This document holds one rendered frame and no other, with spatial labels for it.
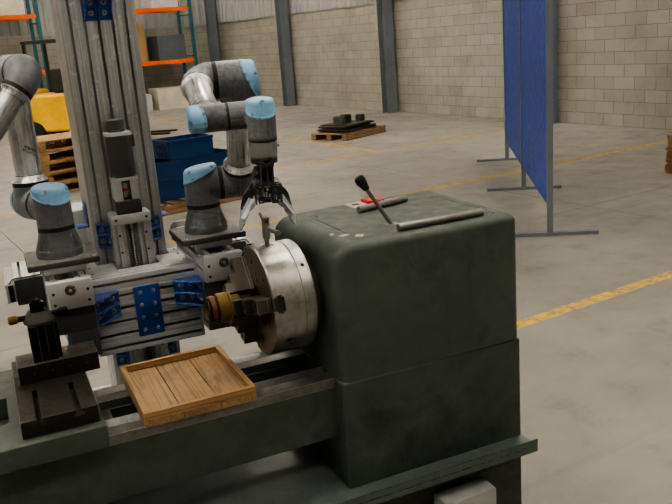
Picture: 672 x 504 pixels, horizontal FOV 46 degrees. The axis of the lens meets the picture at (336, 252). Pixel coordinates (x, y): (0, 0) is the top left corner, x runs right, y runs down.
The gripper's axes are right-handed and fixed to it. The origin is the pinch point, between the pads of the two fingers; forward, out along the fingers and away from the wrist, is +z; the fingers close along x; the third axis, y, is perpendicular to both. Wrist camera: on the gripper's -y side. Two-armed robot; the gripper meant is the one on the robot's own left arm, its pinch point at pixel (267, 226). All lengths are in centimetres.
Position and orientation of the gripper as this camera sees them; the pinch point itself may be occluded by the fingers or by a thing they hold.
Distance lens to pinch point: 218.3
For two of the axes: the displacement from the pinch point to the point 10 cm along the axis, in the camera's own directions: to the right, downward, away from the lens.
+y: 2.3, 3.2, -9.2
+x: 9.7, -1.1, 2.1
